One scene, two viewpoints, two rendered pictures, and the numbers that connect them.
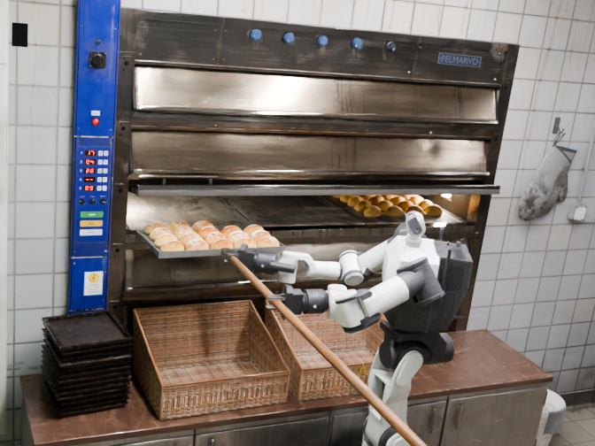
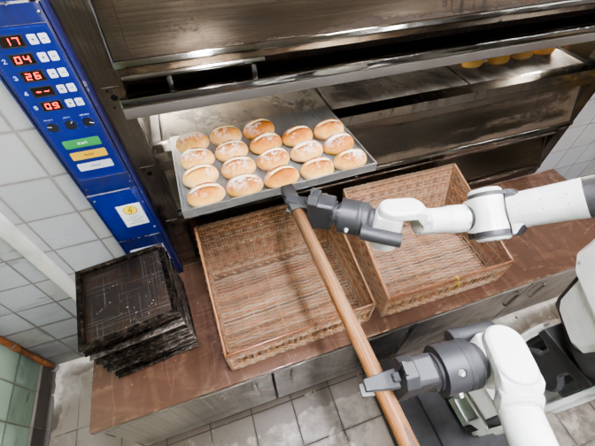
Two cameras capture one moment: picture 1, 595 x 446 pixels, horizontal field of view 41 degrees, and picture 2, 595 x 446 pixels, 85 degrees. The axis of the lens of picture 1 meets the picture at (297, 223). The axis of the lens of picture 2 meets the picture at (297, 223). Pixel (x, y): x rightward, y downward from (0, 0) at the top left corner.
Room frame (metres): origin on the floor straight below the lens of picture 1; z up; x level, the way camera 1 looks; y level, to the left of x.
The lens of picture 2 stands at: (2.41, 0.17, 1.81)
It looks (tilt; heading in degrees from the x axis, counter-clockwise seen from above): 51 degrees down; 8
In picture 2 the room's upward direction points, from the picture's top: straight up
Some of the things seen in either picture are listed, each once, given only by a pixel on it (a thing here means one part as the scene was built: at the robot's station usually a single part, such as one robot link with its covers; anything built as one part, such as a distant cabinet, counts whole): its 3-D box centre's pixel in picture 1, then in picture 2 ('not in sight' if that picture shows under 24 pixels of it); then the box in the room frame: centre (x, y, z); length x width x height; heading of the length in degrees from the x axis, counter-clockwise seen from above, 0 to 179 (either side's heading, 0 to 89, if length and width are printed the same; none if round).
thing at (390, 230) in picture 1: (314, 231); (405, 104); (3.56, -0.09, 1.16); 1.80 x 0.06 x 0.04; 116
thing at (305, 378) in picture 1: (336, 342); (420, 234); (3.31, -0.24, 0.72); 0.56 x 0.49 x 0.28; 115
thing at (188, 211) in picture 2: (210, 237); (267, 149); (3.19, 0.36, 1.19); 0.55 x 0.36 x 0.03; 117
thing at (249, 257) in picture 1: (254, 260); (332, 213); (2.96, 0.15, 1.19); 0.12 x 0.10 x 0.13; 82
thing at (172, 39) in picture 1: (336, 51); not in sight; (3.56, -0.09, 1.99); 1.80 x 0.08 x 0.21; 116
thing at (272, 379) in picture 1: (208, 355); (282, 274); (3.04, 0.31, 0.72); 0.56 x 0.49 x 0.28; 117
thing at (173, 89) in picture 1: (334, 96); not in sight; (3.54, -0.10, 1.80); 1.79 x 0.11 x 0.19; 116
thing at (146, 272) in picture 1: (313, 261); (400, 140); (3.54, -0.10, 1.02); 1.79 x 0.11 x 0.19; 116
